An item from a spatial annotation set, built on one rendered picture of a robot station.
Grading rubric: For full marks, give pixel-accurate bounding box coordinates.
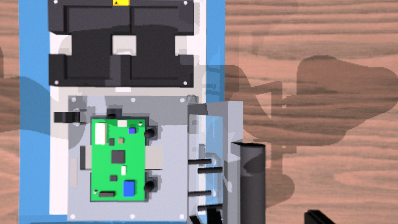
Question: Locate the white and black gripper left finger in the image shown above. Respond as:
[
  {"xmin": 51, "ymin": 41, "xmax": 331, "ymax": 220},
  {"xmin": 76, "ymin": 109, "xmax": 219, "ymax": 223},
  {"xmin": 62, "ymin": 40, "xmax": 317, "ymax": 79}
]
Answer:
[{"xmin": 207, "ymin": 208, "xmax": 222, "ymax": 224}]

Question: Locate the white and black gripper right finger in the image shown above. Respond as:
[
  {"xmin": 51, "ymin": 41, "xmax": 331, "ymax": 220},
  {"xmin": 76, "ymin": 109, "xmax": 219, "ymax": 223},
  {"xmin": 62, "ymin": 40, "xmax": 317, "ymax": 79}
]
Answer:
[{"xmin": 304, "ymin": 210, "xmax": 335, "ymax": 224}]

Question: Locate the green circuit board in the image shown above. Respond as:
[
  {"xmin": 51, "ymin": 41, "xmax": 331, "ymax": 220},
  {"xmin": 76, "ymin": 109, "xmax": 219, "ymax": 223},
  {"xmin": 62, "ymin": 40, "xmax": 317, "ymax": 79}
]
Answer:
[{"xmin": 91, "ymin": 119, "xmax": 145, "ymax": 200}]

